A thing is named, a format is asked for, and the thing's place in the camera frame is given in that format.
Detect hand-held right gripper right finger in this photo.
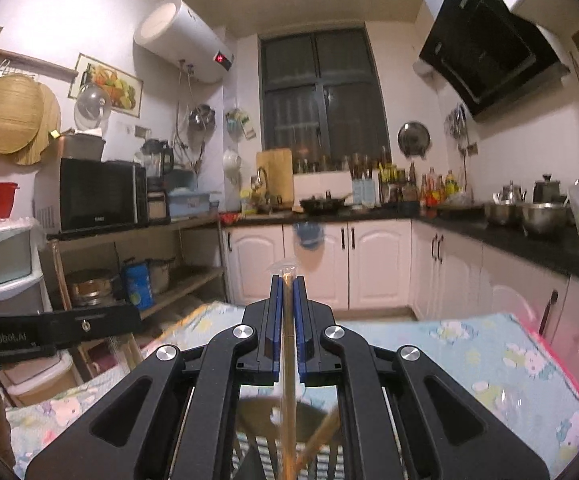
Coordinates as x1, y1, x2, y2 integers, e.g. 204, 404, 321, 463
292, 275, 553, 480

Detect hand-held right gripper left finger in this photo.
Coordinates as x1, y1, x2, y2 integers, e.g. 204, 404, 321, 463
24, 274, 286, 480

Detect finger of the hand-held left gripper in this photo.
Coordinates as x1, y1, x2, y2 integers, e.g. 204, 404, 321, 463
40, 303, 143, 347

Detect wooden chopsticks pair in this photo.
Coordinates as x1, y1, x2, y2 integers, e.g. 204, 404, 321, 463
270, 259, 303, 480
294, 407, 341, 468

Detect green grid utensil holder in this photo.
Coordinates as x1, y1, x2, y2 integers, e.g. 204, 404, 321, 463
232, 395, 350, 480

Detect hanging kitchen utensils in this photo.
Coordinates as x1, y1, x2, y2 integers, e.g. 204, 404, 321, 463
444, 102, 470, 148

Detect large steel stockpot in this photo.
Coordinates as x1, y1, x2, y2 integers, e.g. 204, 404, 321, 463
67, 269, 120, 308

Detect blue tin can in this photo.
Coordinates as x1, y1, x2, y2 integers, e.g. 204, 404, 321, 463
122, 260, 156, 311

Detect white plastic drawer unit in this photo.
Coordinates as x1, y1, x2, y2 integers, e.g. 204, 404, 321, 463
0, 217, 83, 406

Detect blue hanging bag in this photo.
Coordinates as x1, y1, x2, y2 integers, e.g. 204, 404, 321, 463
293, 222, 324, 250

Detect wooden shelf unit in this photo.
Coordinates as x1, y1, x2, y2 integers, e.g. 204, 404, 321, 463
40, 212, 230, 381

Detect white kitchen cabinets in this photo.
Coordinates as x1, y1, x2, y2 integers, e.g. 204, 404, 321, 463
222, 217, 579, 401

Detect black wok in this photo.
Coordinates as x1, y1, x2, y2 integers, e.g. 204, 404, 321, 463
299, 191, 355, 213

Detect black microwave oven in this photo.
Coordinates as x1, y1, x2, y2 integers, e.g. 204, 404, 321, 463
60, 158, 149, 233

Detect red plastic basin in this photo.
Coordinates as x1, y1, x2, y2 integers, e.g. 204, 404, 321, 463
0, 182, 20, 220

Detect white box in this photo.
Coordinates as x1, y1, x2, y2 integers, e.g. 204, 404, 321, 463
293, 170, 353, 206

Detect wooden cutting board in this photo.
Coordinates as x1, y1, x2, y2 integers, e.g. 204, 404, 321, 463
256, 148, 295, 206

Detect metal kitchen faucet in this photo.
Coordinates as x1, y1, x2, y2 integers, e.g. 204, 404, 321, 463
250, 167, 273, 211

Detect blue knife block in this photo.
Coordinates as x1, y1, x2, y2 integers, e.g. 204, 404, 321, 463
350, 155, 381, 206

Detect row of glass jars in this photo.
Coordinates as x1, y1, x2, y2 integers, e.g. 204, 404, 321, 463
292, 147, 395, 173

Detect black blender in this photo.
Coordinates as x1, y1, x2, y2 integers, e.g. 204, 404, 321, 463
142, 139, 174, 193

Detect cartoon cat printed blanket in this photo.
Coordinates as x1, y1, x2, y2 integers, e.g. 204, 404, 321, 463
7, 300, 579, 480

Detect row of condiment bottles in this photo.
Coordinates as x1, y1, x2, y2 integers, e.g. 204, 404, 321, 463
379, 160, 463, 208

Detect round wooden board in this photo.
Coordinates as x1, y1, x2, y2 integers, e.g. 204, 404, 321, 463
17, 82, 63, 166

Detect glass pot lid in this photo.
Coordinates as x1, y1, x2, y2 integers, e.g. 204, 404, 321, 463
74, 84, 113, 133

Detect hanging steel pot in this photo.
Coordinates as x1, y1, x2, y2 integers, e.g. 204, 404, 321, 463
188, 104, 217, 131

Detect round bamboo tray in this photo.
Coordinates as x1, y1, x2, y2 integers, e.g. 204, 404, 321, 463
0, 74, 45, 153

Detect small steel bowl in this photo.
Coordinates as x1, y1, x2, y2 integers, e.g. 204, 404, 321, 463
484, 201, 520, 226

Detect black kitchen countertop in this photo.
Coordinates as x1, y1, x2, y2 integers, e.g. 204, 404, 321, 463
220, 205, 579, 291

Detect dark kitchen window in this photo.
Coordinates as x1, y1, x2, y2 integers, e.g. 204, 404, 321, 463
258, 27, 391, 153

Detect large steel bowl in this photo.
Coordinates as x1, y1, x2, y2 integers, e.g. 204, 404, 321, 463
519, 202, 575, 238

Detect pink blanket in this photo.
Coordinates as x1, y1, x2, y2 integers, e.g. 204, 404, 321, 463
519, 312, 579, 426

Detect dark steel kettle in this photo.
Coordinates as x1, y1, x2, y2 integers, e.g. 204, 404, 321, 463
533, 172, 570, 204

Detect white water heater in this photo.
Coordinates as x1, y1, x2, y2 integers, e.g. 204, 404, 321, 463
134, 0, 235, 86

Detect black range hood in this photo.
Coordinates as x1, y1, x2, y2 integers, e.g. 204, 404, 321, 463
418, 0, 570, 121

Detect grey pot with gold handle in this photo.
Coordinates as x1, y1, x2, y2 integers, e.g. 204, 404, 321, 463
50, 129, 108, 162

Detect green hanging wall rack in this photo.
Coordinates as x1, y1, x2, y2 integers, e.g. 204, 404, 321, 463
226, 107, 258, 141

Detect steel pot lid on wall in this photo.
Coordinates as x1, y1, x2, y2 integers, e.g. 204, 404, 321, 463
397, 121, 431, 156

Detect fruit wall poster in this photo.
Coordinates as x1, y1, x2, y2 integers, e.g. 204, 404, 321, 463
68, 52, 144, 113

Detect wooden wall rail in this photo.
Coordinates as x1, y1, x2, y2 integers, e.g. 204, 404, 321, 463
0, 44, 79, 78

